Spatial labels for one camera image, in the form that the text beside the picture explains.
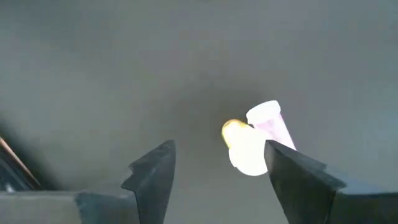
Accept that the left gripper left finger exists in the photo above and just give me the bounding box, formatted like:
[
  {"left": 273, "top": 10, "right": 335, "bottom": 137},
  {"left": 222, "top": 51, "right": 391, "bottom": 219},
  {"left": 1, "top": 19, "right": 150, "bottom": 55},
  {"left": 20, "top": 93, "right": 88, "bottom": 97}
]
[{"left": 74, "top": 139, "right": 177, "bottom": 224}]

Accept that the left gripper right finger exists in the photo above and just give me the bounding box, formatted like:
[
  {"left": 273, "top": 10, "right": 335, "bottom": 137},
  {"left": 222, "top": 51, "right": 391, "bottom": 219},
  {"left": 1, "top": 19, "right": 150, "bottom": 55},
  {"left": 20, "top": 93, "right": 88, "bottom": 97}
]
[{"left": 264, "top": 139, "right": 398, "bottom": 224}]

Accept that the pink medicine bottle white cap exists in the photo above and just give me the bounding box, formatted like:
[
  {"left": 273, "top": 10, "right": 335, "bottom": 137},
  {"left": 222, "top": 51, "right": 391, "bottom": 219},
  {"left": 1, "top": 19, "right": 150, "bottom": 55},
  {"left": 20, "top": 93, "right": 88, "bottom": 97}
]
[{"left": 245, "top": 100, "right": 297, "bottom": 152}]

